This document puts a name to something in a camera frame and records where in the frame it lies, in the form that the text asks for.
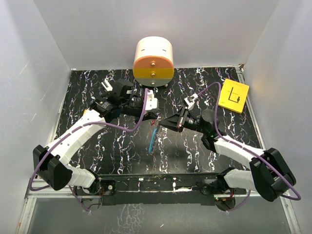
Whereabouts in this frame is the round three-drawer mini cabinet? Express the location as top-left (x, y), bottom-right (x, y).
top-left (133, 36), bottom-right (174, 87)

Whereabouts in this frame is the white black stapler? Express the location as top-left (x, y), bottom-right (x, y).
top-left (101, 79), bottom-right (113, 92)

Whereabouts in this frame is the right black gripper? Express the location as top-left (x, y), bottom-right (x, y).
top-left (159, 106), bottom-right (208, 134)

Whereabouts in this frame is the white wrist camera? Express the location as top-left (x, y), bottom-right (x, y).
top-left (184, 94), bottom-right (198, 111)
top-left (145, 89), bottom-right (158, 112)

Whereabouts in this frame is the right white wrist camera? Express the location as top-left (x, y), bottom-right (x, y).
top-left (184, 94), bottom-right (198, 111)

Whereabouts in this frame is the yellow book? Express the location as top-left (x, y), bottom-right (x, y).
top-left (218, 79), bottom-right (249, 114)

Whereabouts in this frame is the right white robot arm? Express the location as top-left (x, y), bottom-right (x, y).
top-left (159, 108), bottom-right (296, 202)

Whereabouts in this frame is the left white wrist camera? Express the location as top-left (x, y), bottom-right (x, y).
top-left (145, 89), bottom-right (158, 112)

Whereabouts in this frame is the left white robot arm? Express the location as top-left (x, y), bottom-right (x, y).
top-left (29, 79), bottom-right (158, 195)

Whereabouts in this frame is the purple cable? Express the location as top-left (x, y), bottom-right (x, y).
top-left (29, 88), bottom-right (151, 214)
top-left (195, 82), bottom-right (302, 212)

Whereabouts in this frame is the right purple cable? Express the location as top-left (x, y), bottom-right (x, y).
top-left (195, 82), bottom-right (302, 212)

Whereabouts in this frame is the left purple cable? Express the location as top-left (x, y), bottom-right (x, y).
top-left (29, 88), bottom-right (151, 214)

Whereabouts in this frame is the aluminium frame rail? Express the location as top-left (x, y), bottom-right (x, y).
top-left (17, 177), bottom-right (81, 232)

